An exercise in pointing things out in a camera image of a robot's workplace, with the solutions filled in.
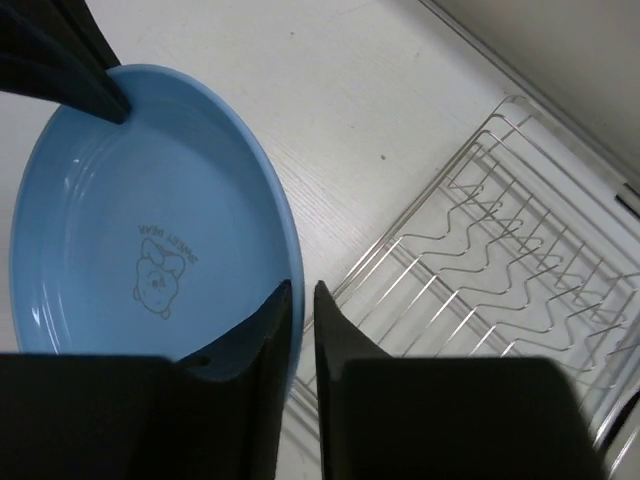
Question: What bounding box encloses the chrome wire dish rack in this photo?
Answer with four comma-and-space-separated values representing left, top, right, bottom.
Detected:
287, 94, 640, 466

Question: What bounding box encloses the blue plastic plate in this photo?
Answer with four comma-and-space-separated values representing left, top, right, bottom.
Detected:
9, 64, 305, 368

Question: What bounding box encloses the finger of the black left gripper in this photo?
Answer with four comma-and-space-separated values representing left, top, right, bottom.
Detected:
1, 0, 131, 124

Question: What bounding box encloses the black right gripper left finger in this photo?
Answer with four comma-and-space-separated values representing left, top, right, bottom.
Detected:
1, 282, 293, 479

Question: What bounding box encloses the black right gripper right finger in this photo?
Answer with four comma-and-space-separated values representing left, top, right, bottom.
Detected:
313, 283, 607, 479

